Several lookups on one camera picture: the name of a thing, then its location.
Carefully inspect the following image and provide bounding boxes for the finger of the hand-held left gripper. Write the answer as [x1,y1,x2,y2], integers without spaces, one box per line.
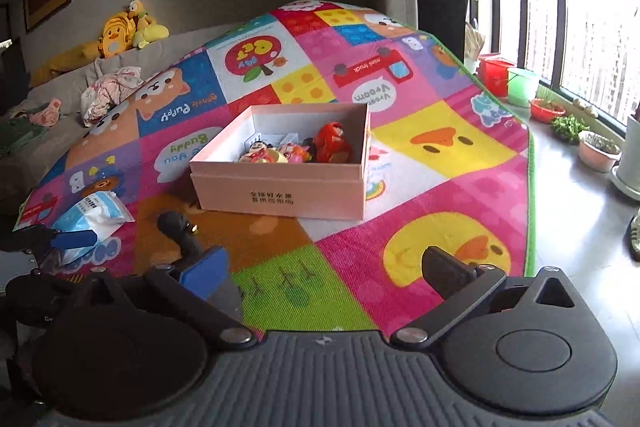
[37,229,98,265]
[0,225,56,253]

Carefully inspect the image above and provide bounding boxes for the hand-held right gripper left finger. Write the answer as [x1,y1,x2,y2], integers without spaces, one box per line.
[97,246,256,350]

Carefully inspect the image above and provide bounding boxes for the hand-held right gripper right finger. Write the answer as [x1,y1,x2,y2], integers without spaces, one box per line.
[390,245,576,348]

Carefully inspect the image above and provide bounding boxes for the blue plastic packet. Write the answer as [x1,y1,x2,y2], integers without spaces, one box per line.
[52,191,136,260]

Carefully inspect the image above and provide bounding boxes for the black plush toy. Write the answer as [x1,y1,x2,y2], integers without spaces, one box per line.
[157,211,246,323]

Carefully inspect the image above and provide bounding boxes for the pink cardboard box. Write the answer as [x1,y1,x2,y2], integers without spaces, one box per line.
[189,103,372,222]

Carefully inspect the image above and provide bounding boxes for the keychain figure with rings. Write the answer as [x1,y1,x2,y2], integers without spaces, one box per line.
[232,149,281,164]

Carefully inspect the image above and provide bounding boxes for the small colourful toys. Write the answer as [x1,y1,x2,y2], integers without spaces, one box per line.
[277,143,313,165]

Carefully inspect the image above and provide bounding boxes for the red toy figure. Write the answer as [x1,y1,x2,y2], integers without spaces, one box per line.
[314,122,353,164]

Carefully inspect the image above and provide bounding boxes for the colourful cartoon play mat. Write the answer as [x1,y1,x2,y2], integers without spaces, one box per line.
[15,0,536,333]

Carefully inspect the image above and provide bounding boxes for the green cloth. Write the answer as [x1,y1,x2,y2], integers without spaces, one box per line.
[0,114,48,158]

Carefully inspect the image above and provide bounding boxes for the pink crumpled cloth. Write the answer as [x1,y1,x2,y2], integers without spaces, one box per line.
[29,98,63,126]

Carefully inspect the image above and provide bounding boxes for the pile of pale floral cloth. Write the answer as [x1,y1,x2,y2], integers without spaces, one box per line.
[80,66,146,128]

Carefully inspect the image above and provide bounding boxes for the long yellow plush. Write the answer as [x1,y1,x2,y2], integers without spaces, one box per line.
[30,42,101,88]

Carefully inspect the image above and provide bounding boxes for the small green plant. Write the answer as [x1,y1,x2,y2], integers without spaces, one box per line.
[550,114,591,144]

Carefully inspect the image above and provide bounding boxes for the red pot with plant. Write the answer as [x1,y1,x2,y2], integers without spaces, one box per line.
[529,87,567,124]

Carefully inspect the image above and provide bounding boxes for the pale pink plant pot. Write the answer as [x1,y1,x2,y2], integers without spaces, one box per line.
[577,130,622,172]

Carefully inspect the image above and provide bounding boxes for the white green sandal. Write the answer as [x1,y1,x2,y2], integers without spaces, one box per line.
[625,212,640,263]

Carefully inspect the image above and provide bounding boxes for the green plastic bucket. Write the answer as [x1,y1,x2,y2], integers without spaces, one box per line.
[506,67,542,108]

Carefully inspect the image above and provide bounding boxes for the red plastic bucket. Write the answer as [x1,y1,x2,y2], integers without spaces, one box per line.
[477,53,516,96]

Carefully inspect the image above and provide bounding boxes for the yellow duck plush backpack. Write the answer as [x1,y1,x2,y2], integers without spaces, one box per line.
[82,14,138,60]

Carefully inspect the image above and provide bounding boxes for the large white plant pot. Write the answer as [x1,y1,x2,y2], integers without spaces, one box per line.
[612,114,640,200]

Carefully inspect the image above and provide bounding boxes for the yellow green plush bird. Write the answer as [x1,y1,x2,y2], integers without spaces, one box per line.
[125,0,170,49]

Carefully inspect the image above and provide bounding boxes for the grey sofa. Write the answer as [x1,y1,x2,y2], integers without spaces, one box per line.
[0,24,236,218]

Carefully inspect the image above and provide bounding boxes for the black window frame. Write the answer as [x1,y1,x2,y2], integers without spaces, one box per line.
[492,0,640,142]

